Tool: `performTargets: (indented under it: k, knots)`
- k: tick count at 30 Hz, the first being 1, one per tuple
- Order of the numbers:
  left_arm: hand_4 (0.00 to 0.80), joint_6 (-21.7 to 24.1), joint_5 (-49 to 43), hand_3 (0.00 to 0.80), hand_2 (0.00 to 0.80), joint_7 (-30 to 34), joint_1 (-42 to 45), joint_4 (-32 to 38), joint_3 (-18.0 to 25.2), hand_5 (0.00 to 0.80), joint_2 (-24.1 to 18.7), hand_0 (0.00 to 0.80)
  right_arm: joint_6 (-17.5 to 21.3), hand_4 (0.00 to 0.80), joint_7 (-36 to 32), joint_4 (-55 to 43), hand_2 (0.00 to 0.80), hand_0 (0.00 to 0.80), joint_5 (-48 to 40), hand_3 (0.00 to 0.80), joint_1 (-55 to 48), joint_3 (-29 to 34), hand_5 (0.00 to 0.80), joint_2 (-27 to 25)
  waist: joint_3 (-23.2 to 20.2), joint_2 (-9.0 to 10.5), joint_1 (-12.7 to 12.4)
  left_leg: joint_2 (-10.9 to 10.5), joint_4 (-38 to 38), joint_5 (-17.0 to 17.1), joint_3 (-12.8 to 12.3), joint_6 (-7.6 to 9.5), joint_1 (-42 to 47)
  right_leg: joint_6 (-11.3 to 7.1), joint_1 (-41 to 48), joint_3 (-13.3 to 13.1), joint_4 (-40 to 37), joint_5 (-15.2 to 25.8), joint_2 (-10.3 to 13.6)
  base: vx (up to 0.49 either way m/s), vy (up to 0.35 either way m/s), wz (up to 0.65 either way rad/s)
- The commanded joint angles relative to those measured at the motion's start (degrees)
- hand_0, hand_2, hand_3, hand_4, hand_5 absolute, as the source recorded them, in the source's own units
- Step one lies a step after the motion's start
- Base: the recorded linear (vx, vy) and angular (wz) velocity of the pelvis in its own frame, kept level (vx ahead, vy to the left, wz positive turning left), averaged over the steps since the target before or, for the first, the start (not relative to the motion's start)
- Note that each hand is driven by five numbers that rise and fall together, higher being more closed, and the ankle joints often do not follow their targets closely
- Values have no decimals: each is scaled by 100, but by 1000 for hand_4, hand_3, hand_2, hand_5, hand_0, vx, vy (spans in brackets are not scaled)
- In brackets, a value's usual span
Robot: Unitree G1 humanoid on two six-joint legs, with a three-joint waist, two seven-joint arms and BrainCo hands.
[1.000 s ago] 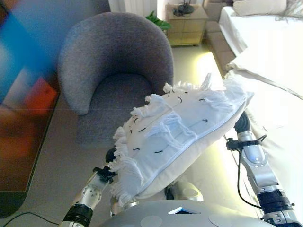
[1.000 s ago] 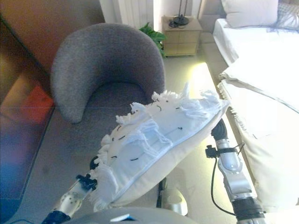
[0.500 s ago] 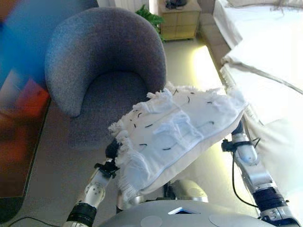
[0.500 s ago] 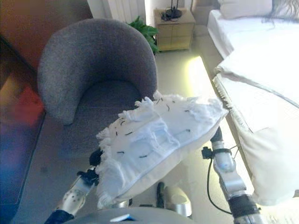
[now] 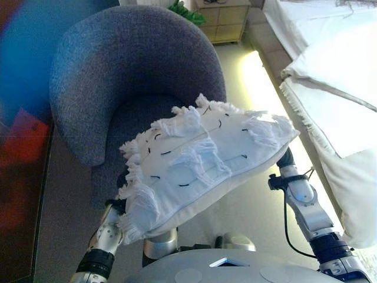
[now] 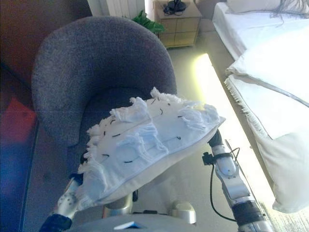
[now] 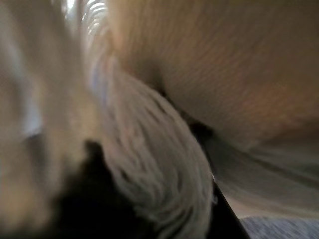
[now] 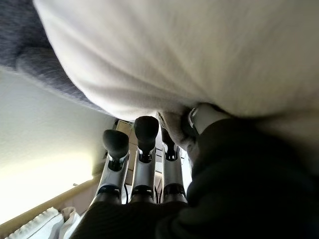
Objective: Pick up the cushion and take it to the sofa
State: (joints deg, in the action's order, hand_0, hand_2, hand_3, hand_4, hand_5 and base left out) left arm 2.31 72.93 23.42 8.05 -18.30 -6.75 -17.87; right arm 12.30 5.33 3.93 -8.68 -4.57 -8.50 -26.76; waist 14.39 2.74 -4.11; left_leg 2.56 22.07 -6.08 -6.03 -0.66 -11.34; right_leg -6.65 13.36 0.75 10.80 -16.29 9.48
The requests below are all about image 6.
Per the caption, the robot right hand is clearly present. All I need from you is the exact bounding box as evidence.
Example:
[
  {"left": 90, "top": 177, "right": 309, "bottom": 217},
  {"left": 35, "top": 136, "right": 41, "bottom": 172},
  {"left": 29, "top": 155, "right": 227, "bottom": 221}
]
[{"left": 208, "top": 130, "right": 224, "bottom": 147}]

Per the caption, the white tasselled square cushion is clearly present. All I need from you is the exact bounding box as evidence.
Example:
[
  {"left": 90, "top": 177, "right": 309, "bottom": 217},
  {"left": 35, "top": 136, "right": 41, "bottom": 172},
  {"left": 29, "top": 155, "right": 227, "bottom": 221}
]
[{"left": 77, "top": 87, "right": 226, "bottom": 210}]

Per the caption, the white fringed bed throw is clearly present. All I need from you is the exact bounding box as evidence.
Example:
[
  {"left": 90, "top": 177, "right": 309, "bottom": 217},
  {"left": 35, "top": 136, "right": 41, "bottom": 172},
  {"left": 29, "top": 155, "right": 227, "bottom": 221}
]
[{"left": 224, "top": 76, "right": 309, "bottom": 214}]

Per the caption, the glossy dark cabinet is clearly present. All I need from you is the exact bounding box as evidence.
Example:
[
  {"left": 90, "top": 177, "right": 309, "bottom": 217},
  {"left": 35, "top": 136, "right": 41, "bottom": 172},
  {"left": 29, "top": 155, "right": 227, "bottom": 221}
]
[{"left": 0, "top": 61, "right": 39, "bottom": 232}]

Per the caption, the silver robot right leg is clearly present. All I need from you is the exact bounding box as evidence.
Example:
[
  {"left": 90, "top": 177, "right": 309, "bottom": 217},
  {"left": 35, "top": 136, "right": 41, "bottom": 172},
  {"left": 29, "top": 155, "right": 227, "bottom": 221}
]
[{"left": 168, "top": 200, "right": 197, "bottom": 225}]

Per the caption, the grey robot torso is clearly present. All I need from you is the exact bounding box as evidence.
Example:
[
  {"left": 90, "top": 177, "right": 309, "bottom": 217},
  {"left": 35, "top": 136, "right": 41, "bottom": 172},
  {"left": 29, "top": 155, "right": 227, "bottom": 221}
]
[{"left": 70, "top": 212, "right": 242, "bottom": 232}]

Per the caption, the grey fabric tub armchair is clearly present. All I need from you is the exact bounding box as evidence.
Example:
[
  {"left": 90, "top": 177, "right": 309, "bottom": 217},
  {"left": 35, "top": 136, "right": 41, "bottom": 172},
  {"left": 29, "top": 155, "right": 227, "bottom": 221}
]
[{"left": 31, "top": 16, "right": 178, "bottom": 174}]

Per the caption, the beige bedside table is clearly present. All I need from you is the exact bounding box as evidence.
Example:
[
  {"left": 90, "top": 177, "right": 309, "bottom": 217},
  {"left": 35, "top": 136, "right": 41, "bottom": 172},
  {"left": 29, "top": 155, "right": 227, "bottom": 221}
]
[{"left": 154, "top": 0, "right": 203, "bottom": 49}]

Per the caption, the white bed sheet mattress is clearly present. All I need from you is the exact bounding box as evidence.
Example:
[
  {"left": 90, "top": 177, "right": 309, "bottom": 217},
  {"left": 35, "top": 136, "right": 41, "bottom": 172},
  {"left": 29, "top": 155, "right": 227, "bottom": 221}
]
[{"left": 212, "top": 1, "right": 309, "bottom": 61}]

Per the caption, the green potted plant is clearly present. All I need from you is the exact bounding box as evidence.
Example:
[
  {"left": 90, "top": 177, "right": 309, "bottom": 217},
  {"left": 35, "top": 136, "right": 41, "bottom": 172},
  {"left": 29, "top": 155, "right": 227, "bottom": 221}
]
[{"left": 131, "top": 9, "right": 167, "bottom": 34}]

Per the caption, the white bed pillow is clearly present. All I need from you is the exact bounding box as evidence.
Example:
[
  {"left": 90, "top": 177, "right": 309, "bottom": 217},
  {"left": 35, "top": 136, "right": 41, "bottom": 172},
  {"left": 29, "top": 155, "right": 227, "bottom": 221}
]
[{"left": 225, "top": 0, "right": 278, "bottom": 14}]

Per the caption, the dark metal table lamp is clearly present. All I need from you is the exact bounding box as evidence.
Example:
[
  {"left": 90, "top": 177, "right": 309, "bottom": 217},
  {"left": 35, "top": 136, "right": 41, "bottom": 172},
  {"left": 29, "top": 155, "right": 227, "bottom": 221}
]
[{"left": 166, "top": 0, "right": 188, "bottom": 13}]

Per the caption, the grey fringed blanket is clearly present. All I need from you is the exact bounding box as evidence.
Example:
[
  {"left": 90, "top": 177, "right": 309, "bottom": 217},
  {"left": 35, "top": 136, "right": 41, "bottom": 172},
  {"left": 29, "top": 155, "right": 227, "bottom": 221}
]
[{"left": 269, "top": 0, "right": 309, "bottom": 28}]

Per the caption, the white ribbed radiator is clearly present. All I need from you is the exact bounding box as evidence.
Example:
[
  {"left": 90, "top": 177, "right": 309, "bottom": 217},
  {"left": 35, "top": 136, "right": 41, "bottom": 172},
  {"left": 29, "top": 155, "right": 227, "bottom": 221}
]
[{"left": 106, "top": 0, "right": 145, "bottom": 20}]

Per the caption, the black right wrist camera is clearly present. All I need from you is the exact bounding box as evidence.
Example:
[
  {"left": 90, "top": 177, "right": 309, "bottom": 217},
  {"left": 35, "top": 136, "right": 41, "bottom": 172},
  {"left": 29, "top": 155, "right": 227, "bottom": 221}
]
[{"left": 202, "top": 151, "right": 214, "bottom": 167}]

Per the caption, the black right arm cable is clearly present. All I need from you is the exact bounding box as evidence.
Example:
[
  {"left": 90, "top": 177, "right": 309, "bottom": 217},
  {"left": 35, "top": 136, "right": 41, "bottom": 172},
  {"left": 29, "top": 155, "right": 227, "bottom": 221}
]
[{"left": 209, "top": 164, "right": 237, "bottom": 222}]

